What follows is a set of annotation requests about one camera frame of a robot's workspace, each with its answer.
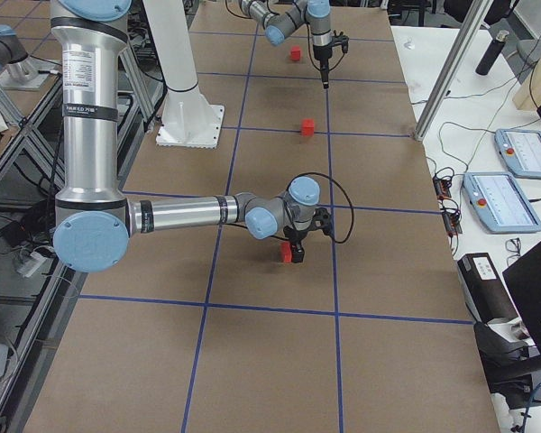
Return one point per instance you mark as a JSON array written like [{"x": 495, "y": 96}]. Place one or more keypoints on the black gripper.
[
  {"x": 295, "y": 237},
  {"x": 320, "y": 54}
]

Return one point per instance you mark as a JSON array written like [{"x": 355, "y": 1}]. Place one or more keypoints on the red block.
[
  {"x": 295, "y": 53},
  {"x": 286, "y": 252},
  {"x": 307, "y": 127}
]

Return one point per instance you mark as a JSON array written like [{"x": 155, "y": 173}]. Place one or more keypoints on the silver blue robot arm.
[
  {"x": 279, "y": 26},
  {"x": 94, "y": 220}
]

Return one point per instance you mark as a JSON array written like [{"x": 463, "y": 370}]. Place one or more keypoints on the black water bottle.
[{"x": 492, "y": 52}]

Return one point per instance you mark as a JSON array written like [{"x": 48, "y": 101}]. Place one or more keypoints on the black cardboard box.
[{"x": 483, "y": 289}]

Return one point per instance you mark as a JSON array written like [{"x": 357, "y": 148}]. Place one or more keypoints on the near teach pendant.
[{"x": 499, "y": 203}]

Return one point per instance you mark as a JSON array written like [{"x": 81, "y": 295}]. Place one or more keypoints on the teach pendant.
[
  {"x": 520, "y": 150},
  {"x": 499, "y": 203}
]

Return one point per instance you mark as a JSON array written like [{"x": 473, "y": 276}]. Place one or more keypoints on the black eyeglasses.
[{"x": 513, "y": 247}]

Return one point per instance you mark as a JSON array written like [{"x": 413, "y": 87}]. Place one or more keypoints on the far teach pendant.
[{"x": 520, "y": 150}]

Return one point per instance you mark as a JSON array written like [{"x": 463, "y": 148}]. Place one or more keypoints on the white camera stand post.
[{"x": 187, "y": 119}]

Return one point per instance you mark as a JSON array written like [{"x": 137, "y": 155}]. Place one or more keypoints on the aluminium frame post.
[{"x": 462, "y": 42}]

